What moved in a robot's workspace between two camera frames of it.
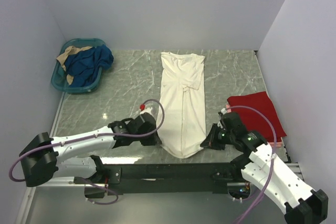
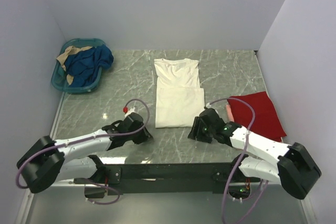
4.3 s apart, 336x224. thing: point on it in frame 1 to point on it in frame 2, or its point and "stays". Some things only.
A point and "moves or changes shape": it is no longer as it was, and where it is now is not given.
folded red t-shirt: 255,120 stays
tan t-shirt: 70,50 stays
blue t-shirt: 84,65 stays
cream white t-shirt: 184,103 moves or changes shape
